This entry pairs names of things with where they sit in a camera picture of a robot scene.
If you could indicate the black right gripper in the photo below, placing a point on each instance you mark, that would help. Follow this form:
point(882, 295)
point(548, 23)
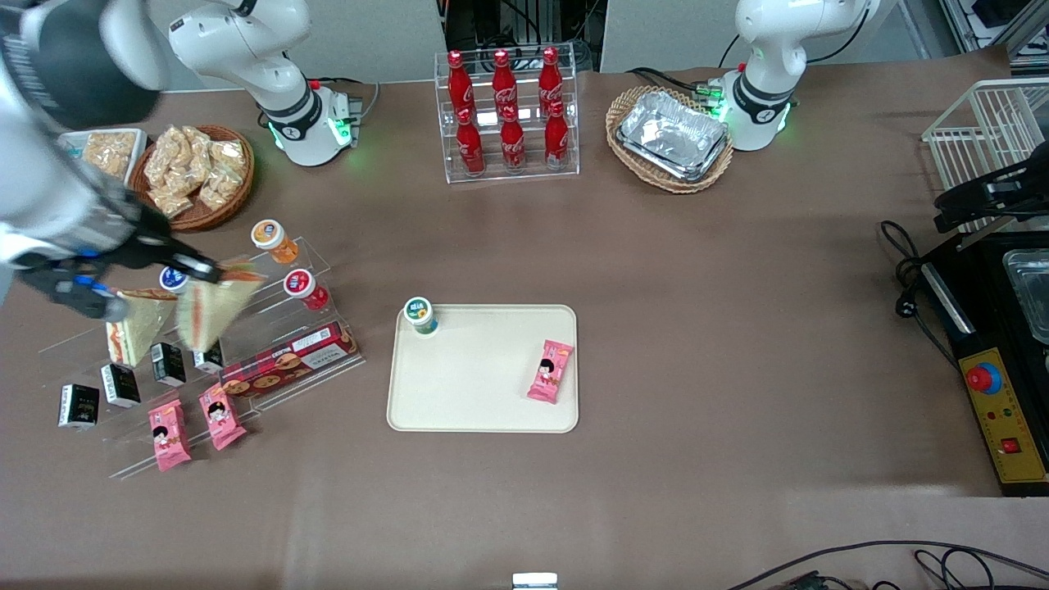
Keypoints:
point(141, 243)

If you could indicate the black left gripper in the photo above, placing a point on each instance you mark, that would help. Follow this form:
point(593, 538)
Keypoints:
point(977, 197)

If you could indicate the triangle sandwich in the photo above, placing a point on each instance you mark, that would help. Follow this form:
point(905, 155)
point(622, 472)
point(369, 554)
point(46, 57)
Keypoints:
point(209, 315)
point(135, 332)

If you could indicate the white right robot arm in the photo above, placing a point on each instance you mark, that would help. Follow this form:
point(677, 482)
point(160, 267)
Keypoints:
point(246, 41)

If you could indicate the steel tray in machine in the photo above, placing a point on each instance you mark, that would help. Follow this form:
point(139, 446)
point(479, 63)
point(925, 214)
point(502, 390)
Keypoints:
point(1033, 291)

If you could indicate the white rectangular plastic tray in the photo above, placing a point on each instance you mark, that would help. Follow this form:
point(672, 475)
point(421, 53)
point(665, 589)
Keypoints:
point(138, 139)

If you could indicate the aluminium foil tray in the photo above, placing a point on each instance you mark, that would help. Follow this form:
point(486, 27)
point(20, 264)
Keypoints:
point(668, 131)
point(697, 174)

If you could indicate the beige serving tray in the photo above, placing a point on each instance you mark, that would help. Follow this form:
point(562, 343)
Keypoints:
point(475, 377)

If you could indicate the tan wicker foil tray basket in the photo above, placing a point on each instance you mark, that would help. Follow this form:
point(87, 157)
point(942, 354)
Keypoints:
point(623, 160)

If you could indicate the blue lid drink bottle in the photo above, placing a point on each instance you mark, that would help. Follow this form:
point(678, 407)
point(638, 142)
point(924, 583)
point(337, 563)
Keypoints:
point(173, 279)

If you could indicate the clear pack of crackers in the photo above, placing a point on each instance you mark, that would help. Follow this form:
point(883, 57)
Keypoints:
point(228, 157)
point(197, 147)
point(170, 201)
point(216, 194)
point(164, 156)

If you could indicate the orange lid drink bottle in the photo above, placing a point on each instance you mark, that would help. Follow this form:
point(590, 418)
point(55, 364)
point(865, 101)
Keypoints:
point(270, 236)

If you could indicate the brown wicker snack basket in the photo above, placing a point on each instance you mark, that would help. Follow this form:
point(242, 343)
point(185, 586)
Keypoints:
point(242, 192)

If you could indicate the black sealing machine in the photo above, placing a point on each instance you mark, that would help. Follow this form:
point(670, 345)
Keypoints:
point(983, 303)

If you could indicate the small black carton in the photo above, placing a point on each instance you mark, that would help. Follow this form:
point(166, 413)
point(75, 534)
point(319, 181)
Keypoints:
point(120, 385)
point(209, 359)
point(168, 365)
point(79, 407)

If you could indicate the red lid drink bottle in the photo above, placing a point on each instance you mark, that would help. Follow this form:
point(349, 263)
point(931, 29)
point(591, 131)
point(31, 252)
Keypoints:
point(301, 287)

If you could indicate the clear acrylic stepped display stand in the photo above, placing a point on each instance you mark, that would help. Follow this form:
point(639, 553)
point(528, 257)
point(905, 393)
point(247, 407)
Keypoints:
point(315, 258)

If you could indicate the cracker pack with teal label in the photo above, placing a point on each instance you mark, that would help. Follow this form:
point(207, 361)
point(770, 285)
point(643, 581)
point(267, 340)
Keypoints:
point(109, 153)

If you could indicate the red plaid cookie box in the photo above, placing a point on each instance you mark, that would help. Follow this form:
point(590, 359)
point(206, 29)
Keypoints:
point(287, 365)

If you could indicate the pink cartoon snack packet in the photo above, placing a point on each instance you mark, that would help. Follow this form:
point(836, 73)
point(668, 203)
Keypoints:
point(549, 373)
point(170, 436)
point(221, 418)

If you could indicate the red emergency stop button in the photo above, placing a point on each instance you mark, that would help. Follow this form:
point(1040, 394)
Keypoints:
point(983, 378)

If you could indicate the yellow control panel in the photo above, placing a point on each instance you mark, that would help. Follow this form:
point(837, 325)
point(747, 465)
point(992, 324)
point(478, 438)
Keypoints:
point(1004, 418)

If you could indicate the red cola bottle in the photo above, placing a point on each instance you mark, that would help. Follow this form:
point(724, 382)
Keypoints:
point(550, 76)
point(501, 79)
point(470, 143)
point(459, 82)
point(512, 141)
point(556, 138)

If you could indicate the clear acrylic bottle rack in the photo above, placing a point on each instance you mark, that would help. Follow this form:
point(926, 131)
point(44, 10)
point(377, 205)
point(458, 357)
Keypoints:
point(492, 176)

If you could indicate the small white box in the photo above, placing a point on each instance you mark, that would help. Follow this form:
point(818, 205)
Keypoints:
point(534, 582)

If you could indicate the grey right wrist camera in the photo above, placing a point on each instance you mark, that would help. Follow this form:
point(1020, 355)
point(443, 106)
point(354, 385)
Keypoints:
point(70, 295)

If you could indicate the grey metal frame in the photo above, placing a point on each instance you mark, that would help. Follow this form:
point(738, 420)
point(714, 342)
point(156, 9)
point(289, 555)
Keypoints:
point(1000, 24)

